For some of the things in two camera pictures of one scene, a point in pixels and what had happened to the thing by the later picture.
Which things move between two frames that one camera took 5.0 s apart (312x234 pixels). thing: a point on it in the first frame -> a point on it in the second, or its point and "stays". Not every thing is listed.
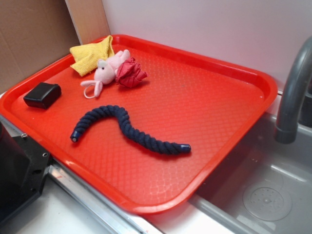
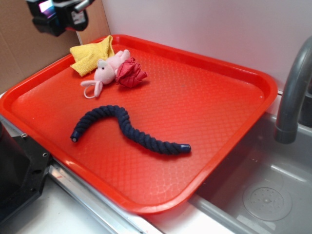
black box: (43, 95) -> (54, 25)
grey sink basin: (263, 184) stays
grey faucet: (287, 131) stays
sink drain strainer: (267, 204) stays
